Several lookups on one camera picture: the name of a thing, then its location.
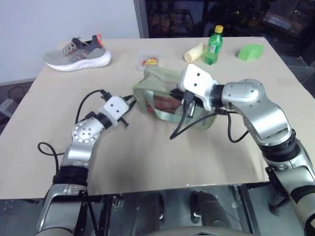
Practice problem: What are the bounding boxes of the grey sneaker with white sole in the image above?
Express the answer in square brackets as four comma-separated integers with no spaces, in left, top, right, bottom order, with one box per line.
[42,34,112,72]

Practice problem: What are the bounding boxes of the dark rounded shape under table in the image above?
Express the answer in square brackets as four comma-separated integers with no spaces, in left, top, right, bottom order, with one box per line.
[190,190,237,232]

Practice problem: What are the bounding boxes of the cream cylinder roll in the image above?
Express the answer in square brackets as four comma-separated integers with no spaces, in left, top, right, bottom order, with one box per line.
[183,41,207,63]

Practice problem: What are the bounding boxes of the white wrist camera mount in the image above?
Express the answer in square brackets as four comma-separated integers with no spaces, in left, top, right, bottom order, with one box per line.
[101,96,130,125]
[177,63,219,112]

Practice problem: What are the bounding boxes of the grey rounded robot torso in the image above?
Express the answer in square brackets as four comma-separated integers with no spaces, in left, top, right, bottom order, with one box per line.
[147,225,249,236]

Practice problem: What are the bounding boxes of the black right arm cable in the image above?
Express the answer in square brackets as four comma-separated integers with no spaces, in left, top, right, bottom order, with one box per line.
[169,90,250,144]

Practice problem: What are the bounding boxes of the red item inside pouch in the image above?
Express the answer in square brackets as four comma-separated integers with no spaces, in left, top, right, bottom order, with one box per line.
[152,94,182,114]

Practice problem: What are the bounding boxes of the dark glass cabinet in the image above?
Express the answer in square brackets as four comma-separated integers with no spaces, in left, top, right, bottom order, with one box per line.
[134,0,315,83]

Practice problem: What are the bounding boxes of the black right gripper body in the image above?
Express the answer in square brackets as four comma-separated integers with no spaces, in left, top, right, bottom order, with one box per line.
[178,88,204,109]

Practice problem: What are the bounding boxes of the green zip pouch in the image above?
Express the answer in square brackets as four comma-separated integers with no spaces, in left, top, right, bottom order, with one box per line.
[132,66,219,132]

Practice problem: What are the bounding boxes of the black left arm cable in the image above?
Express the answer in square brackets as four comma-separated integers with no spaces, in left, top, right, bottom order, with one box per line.
[37,89,111,173]

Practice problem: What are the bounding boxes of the grey box on floor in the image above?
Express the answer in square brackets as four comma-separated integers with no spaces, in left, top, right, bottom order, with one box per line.
[0,99,14,116]

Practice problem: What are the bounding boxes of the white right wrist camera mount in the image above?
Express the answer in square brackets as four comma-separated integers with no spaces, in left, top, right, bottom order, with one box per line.
[177,63,219,112]

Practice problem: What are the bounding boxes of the green bottle with yellow cap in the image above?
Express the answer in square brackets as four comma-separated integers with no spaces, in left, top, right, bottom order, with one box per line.
[203,25,224,66]

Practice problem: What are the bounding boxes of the dark cables on floor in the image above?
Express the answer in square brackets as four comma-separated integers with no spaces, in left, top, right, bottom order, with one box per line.
[6,86,24,100]

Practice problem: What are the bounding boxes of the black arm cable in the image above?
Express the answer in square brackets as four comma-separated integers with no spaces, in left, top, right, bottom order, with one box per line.
[37,89,111,173]
[169,90,250,144]

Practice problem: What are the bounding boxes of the green foam block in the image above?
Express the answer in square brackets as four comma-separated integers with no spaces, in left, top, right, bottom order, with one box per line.
[237,44,265,61]

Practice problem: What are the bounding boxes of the clear box of coloured pins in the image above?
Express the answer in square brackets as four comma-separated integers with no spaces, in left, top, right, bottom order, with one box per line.
[134,50,162,72]

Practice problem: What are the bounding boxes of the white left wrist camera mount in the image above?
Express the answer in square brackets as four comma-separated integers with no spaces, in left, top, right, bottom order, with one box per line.
[101,96,130,125]

